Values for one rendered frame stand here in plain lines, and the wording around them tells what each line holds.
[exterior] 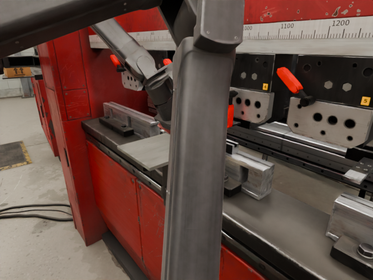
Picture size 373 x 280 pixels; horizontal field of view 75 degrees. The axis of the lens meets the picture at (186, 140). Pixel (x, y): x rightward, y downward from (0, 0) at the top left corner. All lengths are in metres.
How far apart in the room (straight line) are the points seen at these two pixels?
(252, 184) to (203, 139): 0.50
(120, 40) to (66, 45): 0.82
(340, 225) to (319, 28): 0.41
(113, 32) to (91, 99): 0.88
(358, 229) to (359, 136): 0.20
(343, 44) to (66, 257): 1.81
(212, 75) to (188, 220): 0.14
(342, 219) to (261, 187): 0.20
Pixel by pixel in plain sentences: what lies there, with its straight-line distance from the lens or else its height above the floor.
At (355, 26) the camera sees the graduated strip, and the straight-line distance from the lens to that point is 0.54.
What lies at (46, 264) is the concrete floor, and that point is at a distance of 1.92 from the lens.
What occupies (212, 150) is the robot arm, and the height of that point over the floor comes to 1.19.
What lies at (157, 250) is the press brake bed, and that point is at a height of 0.49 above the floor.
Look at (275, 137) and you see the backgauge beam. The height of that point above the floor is 0.96.
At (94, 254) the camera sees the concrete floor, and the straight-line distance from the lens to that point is 1.86.
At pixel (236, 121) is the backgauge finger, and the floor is 1.00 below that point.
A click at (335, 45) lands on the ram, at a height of 1.28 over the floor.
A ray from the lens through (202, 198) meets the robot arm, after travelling 0.24.
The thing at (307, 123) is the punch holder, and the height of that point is 1.13.
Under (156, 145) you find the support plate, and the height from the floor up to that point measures 1.00.
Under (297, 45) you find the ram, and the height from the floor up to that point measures 1.28.
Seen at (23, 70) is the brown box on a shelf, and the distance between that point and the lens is 2.86.
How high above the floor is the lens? 1.28
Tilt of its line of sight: 22 degrees down
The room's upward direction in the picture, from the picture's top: straight up
